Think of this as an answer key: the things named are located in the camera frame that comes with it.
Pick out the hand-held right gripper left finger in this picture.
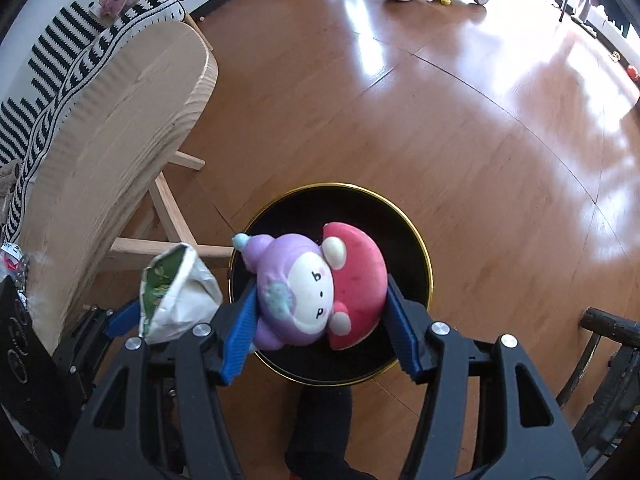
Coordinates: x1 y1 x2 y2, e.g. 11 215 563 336
59 280 258 480

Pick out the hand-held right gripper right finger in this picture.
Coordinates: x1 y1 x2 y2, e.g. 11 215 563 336
385 275 588 480

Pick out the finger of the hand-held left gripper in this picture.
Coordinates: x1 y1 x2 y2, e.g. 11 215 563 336
102 299 146 341

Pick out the white and green wrapper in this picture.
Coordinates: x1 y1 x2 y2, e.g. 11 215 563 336
137 242 223 346

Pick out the purple and red plush toy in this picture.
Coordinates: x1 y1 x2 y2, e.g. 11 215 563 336
231 221 390 352

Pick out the black bin with gold rim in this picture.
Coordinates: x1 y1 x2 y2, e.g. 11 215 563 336
227 183 435 387

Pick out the person's leg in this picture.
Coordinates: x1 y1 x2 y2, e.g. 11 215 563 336
285 387 371 480

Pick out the light wooden table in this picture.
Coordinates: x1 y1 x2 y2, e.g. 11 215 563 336
17 21 236 361

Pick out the dark chair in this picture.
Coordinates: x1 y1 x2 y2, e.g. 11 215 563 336
555 307 640 471

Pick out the black and white striped blanket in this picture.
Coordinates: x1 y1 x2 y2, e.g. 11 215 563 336
0 0 186 241

